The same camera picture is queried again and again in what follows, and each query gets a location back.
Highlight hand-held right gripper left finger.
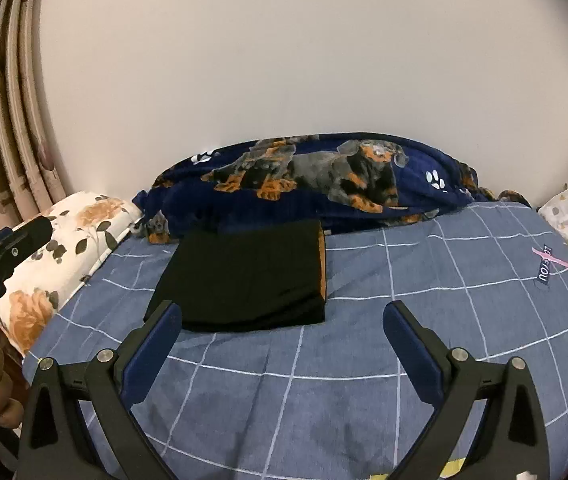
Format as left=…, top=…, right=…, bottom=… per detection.
left=16, top=300, right=185, bottom=480

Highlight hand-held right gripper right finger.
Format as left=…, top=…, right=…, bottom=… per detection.
left=383, top=300, right=550, bottom=480

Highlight black pants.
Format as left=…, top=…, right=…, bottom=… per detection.
left=144, top=219, right=329, bottom=334

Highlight blue checked bed sheet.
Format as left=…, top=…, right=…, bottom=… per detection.
left=21, top=200, right=568, bottom=480

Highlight navy dog print blanket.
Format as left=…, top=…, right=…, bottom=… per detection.
left=131, top=132, right=532, bottom=247

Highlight white floral pillow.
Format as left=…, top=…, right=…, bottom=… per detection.
left=0, top=190, right=145, bottom=359

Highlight beige curtain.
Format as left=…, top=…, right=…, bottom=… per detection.
left=0, top=0, right=73, bottom=257

